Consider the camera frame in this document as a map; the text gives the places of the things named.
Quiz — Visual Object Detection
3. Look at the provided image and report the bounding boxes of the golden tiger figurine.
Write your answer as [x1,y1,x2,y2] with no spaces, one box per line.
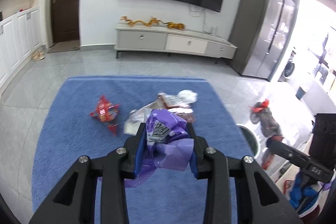
[167,22,187,31]

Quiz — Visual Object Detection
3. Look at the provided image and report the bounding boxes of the person's right hand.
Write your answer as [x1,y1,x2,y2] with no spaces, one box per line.
[289,173,331,214]

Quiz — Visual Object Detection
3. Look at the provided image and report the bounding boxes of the purple plastic bag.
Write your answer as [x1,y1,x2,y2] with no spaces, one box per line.
[123,109,196,189]

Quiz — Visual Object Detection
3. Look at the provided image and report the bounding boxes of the brown doormat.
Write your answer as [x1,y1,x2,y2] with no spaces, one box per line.
[47,43,80,54]

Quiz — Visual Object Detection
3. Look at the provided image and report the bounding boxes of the balcony window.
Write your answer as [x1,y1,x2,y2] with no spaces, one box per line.
[306,27,336,98]

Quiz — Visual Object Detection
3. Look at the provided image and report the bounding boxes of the washing machine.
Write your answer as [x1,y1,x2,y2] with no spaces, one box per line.
[280,49,296,83]

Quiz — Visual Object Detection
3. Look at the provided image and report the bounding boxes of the grey trash bin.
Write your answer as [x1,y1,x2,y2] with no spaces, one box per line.
[235,123,263,160]

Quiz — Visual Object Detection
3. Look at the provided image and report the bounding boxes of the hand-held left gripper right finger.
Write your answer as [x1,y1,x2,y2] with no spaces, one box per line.
[185,123,311,224]

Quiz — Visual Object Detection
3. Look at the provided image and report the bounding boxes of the red silver wrapper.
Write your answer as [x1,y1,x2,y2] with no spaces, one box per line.
[249,99,285,170]

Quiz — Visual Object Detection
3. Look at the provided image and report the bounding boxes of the small red wrapper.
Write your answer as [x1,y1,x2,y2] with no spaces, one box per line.
[89,95,121,136]

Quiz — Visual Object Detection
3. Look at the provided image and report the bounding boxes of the white lower cabinets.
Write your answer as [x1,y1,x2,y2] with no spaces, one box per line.
[0,6,44,90]

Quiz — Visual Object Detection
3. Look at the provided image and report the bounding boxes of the clear white plastic bag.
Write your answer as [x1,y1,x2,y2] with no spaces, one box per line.
[123,107,155,135]

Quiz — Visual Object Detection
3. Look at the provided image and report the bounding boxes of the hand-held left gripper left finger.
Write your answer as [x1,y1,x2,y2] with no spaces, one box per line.
[29,122,147,224]

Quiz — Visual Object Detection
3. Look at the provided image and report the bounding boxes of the golden dragon figurine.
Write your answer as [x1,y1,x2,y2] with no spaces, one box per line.
[121,16,168,28]

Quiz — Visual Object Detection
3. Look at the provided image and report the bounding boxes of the crumpled white tissue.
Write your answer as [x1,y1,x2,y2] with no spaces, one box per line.
[177,89,198,104]

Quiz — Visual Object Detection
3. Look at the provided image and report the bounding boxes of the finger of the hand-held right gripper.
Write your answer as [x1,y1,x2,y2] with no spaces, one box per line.
[266,140,302,164]

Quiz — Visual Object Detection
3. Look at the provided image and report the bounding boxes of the blue fluffy blanket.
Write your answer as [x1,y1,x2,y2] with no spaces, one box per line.
[31,76,256,224]

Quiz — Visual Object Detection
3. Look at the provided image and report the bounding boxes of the dark red snack bag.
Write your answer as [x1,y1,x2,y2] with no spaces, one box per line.
[157,93,196,123]

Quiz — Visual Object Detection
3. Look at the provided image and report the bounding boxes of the white television stand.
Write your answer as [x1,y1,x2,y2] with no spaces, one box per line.
[114,23,238,64]

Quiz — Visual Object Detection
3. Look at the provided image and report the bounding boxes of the grey steel refrigerator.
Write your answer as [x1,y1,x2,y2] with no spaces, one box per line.
[229,0,297,81]

